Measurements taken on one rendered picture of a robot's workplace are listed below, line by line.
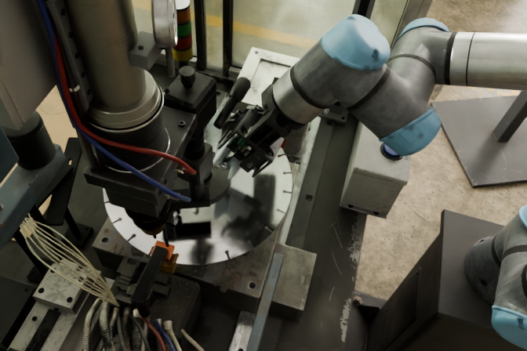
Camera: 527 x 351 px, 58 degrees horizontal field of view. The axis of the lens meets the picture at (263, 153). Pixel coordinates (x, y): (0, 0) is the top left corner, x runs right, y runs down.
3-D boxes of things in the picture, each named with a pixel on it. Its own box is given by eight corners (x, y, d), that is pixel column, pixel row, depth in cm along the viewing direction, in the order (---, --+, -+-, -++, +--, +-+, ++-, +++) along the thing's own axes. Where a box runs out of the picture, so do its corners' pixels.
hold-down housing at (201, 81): (190, 153, 71) (181, 49, 55) (218, 165, 70) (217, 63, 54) (170, 180, 68) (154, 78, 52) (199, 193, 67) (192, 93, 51)
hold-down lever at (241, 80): (208, 80, 64) (208, 64, 62) (252, 91, 63) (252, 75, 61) (186, 121, 59) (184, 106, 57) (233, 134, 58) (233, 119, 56)
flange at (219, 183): (162, 159, 85) (161, 150, 83) (222, 146, 88) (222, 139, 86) (174, 210, 79) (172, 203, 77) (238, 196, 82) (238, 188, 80)
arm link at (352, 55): (394, 74, 55) (341, 23, 53) (329, 124, 62) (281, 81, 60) (401, 45, 60) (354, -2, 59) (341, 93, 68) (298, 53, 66)
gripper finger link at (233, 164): (206, 184, 78) (237, 158, 72) (219, 162, 83) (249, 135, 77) (220, 196, 79) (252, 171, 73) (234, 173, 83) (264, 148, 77)
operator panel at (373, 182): (358, 117, 122) (372, 75, 110) (400, 128, 121) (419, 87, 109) (339, 206, 105) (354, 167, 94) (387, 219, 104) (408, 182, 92)
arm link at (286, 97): (298, 54, 66) (339, 92, 68) (278, 74, 69) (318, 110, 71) (282, 81, 60) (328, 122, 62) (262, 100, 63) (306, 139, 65)
